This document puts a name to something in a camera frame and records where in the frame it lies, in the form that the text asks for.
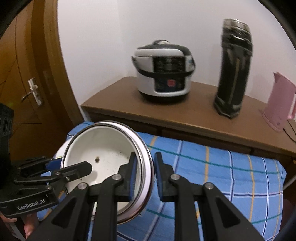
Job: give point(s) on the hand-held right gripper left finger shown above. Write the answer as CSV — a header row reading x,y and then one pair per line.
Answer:
x,y
133,178

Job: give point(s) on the white and black rice cooker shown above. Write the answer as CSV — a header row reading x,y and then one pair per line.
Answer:
x,y
148,81

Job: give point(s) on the wooden door frame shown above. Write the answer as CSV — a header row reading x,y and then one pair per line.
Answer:
x,y
57,69

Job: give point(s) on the wooden door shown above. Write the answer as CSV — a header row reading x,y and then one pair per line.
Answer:
x,y
20,58

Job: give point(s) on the brown wooden cabinet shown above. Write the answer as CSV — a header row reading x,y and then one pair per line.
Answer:
x,y
129,99

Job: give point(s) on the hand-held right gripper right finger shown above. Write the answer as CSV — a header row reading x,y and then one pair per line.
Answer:
x,y
158,176

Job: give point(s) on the black thermos flask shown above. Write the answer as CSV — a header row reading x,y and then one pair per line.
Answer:
x,y
231,81

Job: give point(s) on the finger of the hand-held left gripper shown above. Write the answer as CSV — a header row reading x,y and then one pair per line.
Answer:
x,y
54,165
78,169

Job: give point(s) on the person's left hand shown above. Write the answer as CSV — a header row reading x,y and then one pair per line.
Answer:
x,y
31,223

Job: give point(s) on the pink electric kettle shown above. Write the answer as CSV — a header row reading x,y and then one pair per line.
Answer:
x,y
279,104

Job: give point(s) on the blue checked tablecloth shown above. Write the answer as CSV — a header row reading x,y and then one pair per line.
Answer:
x,y
208,173

